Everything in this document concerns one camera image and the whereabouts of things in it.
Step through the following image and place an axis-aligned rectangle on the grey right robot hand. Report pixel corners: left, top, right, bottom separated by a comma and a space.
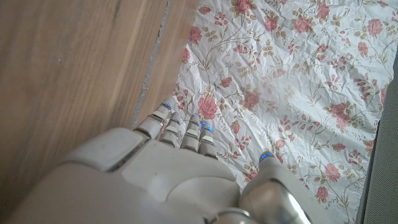
6, 101, 315, 224

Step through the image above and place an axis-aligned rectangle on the floral backdrop sheet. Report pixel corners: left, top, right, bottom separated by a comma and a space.
169, 0, 398, 224

